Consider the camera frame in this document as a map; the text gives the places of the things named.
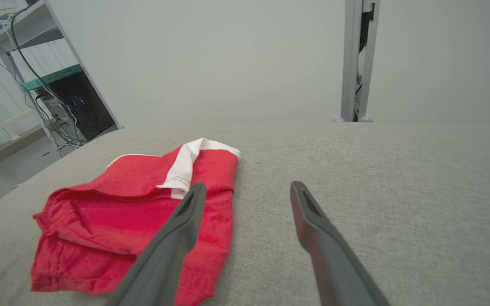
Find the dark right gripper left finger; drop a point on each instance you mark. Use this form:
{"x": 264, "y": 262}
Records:
{"x": 168, "y": 255}

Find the grey metal shelf rack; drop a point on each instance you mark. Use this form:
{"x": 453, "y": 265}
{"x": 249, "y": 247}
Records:
{"x": 36, "y": 29}

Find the white metal frame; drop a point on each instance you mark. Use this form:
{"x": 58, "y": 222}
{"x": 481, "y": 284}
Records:
{"x": 2, "y": 127}

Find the grey partition post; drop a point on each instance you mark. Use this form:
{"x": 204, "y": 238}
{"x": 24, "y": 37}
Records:
{"x": 350, "y": 63}

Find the black computer tower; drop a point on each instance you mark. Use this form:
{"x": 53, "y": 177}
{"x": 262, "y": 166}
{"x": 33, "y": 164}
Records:
{"x": 85, "y": 106}

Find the red and white basketball jersey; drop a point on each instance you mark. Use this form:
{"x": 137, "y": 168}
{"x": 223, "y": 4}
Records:
{"x": 100, "y": 221}

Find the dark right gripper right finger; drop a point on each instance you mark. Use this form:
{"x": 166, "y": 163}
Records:
{"x": 334, "y": 263}

